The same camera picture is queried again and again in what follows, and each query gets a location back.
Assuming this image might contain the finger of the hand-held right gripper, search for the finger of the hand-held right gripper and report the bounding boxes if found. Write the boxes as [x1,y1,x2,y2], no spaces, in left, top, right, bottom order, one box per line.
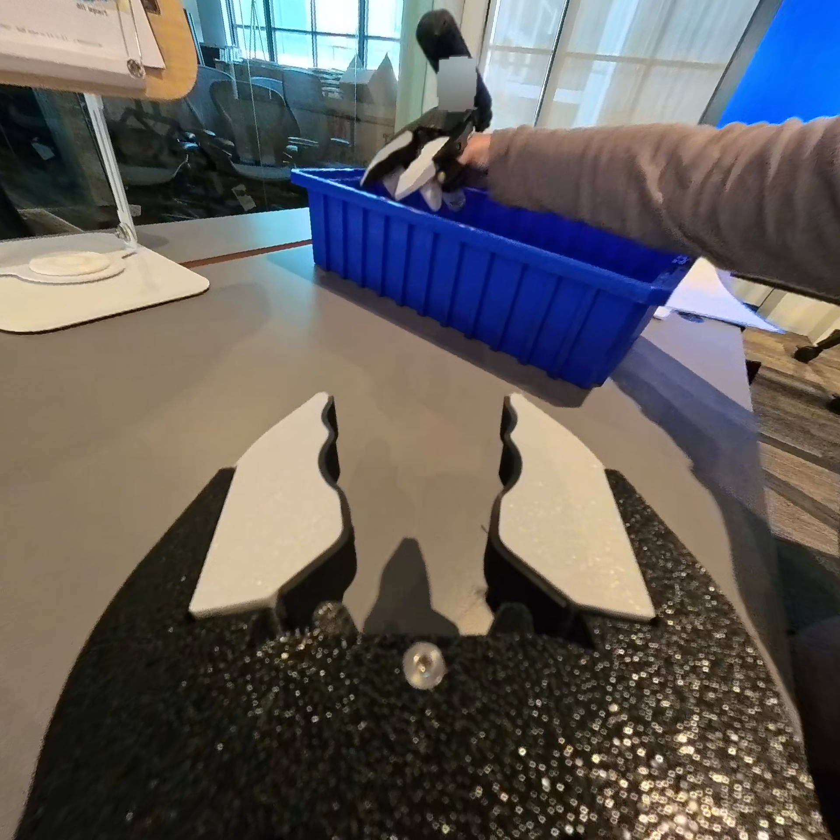
[359,126,439,191]
[392,139,459,202]

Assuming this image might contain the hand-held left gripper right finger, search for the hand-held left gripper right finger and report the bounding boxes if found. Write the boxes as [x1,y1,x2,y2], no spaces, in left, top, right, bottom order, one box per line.
[484,394,657,624]

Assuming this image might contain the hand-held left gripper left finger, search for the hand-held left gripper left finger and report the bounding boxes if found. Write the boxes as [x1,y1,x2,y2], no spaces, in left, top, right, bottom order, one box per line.
[189,392,358,634]

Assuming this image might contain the blue ribbed plastic bin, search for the blue ribbed plastic bin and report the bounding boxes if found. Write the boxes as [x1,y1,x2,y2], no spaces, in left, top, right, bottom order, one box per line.
[290,167,697,389]

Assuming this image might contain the person's right forearm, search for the person's right forearm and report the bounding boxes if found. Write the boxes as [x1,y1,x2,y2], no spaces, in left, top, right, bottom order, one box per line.
[486,118,840,299]

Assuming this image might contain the person's right hand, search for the person's right hand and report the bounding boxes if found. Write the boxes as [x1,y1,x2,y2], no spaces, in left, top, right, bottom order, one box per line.
[458,130,494,173]

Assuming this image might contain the grey office chair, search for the grey office chair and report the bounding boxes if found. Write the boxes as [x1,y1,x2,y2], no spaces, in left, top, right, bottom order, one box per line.
[187,64,263,165]
[252,75,329,183]

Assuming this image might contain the wooden board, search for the wooden board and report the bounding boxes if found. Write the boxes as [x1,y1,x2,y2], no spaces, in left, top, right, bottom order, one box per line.
[141,0,199,101]

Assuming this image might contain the white paper sheets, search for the white paper sheets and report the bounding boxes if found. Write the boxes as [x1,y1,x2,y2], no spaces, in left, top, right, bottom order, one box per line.
[656,259,785,332]

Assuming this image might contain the acrylic sign stand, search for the acrylic sign stand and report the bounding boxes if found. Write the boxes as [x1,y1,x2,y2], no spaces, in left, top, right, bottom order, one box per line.
[0,0,211,334]

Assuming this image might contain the black chair caster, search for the black chair caster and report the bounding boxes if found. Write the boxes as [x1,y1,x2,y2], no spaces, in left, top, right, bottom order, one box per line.
[793,328,840,365]

